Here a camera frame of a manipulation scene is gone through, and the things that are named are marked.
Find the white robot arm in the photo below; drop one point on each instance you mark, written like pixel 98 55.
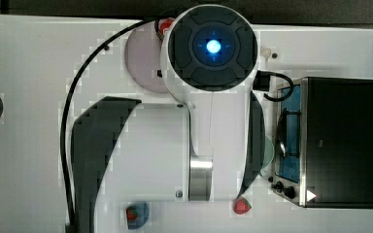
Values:
pixel 209 59

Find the red ketchup bottle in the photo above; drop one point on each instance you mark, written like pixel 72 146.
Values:
pixel 164 25

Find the green plastic strainer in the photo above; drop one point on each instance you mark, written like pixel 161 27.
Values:
pixel 268 157

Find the black toaster oven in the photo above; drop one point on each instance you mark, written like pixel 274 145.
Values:
pixel 324 143

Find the red strawberry toy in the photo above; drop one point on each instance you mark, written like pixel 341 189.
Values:
pixel 241 206

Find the grey round plate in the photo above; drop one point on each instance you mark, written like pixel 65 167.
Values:
pixel 142 59

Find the strawberry toy in bowl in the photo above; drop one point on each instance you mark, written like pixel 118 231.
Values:
pixel 131 214

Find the blue bowl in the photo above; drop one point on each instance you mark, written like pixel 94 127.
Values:
pixel 143 211

